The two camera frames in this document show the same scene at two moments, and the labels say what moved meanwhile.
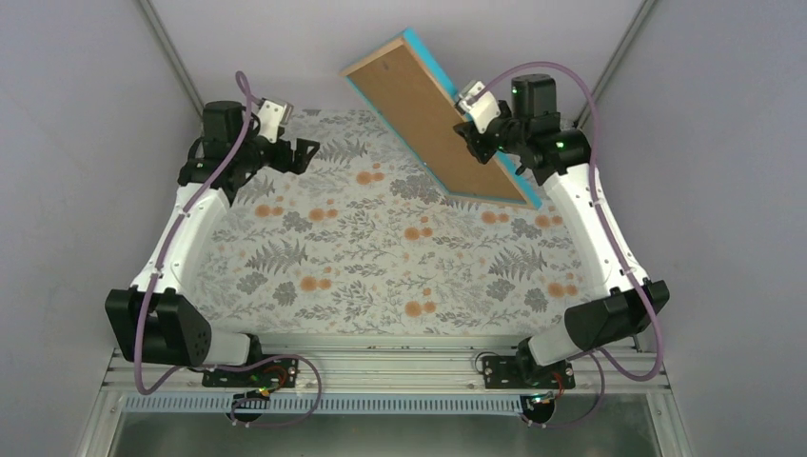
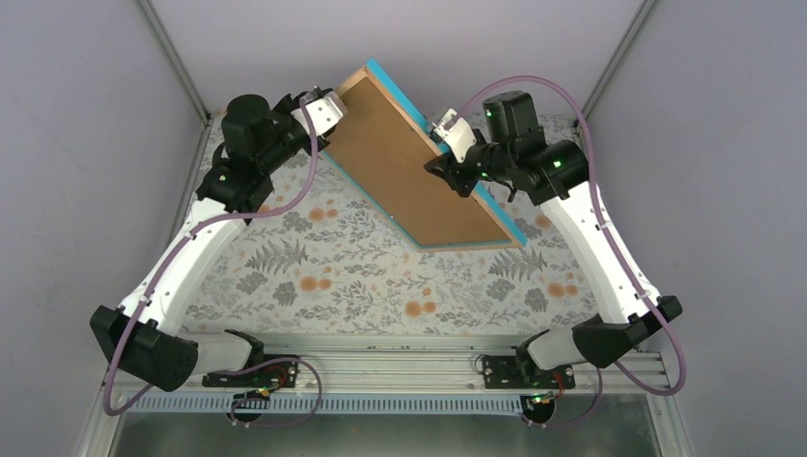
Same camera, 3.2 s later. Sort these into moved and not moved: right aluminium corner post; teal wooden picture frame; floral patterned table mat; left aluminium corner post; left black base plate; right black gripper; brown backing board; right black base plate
Moved: brown backing board; teal wooden picture frame; right black gripper
Not moved: right black base plate; left black base plate; right aluminium corner post; floral patterned table mat; left aluminium corner post
